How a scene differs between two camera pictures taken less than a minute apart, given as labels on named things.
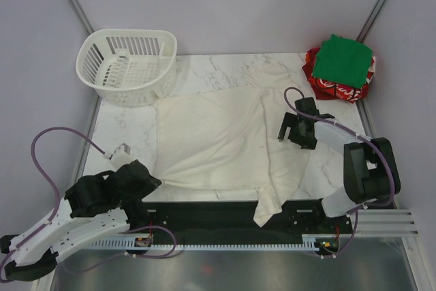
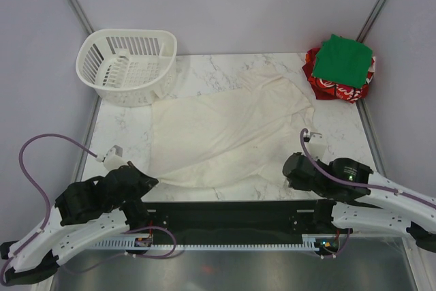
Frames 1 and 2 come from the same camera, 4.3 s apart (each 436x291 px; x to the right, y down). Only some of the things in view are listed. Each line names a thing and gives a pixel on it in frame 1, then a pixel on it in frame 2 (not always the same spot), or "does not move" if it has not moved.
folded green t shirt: x=343 y=60 does not move
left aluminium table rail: x=87 y=148 does not move
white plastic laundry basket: x=129 y=67 does not move
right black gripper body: x=302 y=140 → x=316 y=188
